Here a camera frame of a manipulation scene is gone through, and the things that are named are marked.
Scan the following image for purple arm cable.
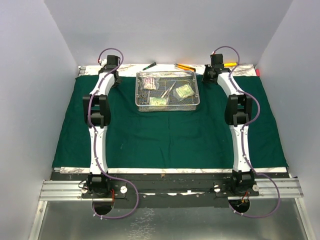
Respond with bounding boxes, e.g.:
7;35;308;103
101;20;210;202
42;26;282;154
211;45;281;219
86;47;140;221

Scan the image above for green black screwdriver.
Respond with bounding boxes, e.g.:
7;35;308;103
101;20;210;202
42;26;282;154
142;62;157;71

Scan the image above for dark green surgical drape cloth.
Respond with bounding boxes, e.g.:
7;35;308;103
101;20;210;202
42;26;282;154
52;75;287;169

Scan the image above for steel scissors in tray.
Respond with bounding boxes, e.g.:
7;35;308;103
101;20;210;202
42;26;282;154
137;87;150;106

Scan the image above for pink packet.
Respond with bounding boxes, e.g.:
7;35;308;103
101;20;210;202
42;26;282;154
141;77;160;91

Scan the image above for steel forceps in tray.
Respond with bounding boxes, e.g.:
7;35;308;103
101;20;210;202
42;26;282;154
160;82;176;98

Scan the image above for aluminium front rail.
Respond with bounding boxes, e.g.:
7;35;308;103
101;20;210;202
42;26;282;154
39;178;304;202

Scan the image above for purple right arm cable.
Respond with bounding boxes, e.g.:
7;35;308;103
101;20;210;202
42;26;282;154
211;45;281;219

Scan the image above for steel tweezers in tray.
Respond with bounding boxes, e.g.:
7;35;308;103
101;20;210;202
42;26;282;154
160;88;171;98

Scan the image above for red object at table edge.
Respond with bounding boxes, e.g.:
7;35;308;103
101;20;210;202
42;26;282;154
255;68;260;77

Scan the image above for yellow handled screwdriver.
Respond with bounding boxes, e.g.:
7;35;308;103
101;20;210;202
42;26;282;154
223;62;237;68

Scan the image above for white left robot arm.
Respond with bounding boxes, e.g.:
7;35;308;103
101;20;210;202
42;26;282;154
82;55;121;198

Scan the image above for metal mesh instrument tray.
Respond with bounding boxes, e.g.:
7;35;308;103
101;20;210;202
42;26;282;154
135;71;200;112

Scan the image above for green gauze packet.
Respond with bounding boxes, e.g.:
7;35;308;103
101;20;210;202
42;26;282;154
149;97;169;106
172;84;195;101

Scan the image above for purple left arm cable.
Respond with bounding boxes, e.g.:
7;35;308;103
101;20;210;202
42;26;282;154
86;47;140;221

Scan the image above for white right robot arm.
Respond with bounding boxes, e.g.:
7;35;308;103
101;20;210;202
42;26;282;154
202;53;255;196

